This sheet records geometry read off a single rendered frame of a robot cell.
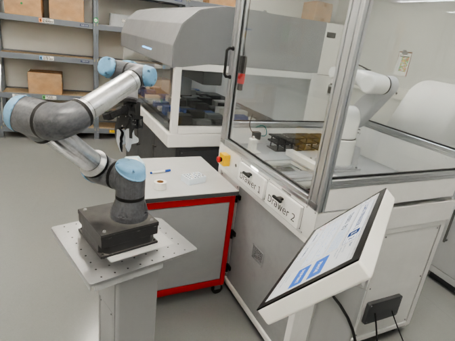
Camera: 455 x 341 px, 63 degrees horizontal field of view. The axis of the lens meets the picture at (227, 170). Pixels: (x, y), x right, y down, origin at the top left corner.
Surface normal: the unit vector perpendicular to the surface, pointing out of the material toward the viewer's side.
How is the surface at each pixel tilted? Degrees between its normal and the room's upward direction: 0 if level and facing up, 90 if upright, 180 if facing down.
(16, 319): 0
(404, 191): 90
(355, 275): 90
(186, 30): 90
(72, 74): 90
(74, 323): 0
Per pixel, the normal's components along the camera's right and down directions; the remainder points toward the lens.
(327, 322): -0.47, 0.25
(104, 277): 0.11, -0.93
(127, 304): 0.63, 0.33
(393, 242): 0.42, 0.36
